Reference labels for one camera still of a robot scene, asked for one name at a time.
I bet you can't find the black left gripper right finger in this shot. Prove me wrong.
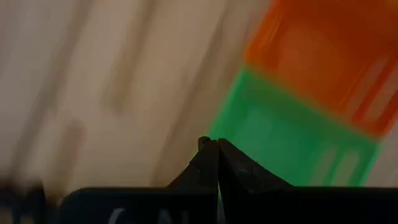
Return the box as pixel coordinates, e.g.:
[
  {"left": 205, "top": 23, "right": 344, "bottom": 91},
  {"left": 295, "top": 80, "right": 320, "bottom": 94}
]
[{"left": 218, "top": 138, "right": 398, "bottom": 224}]

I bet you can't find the green plastic basket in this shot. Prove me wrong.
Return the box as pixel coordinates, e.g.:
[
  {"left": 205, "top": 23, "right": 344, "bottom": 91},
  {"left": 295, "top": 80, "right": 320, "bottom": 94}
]
[{"left": 206, "top": 67, "right": 382, "bottom": 187}]

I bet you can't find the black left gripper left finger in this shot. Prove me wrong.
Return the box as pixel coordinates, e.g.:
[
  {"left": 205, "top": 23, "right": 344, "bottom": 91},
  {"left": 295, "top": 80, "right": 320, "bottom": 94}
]
[{"left": 58, "top": 136, "right": 220, "bottom": 224}]

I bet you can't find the orange plastic basket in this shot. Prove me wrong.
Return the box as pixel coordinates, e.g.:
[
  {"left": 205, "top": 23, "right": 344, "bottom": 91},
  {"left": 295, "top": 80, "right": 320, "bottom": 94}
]
[{"left": 244, "top": 0, "right": 398, "bottom": 139}]

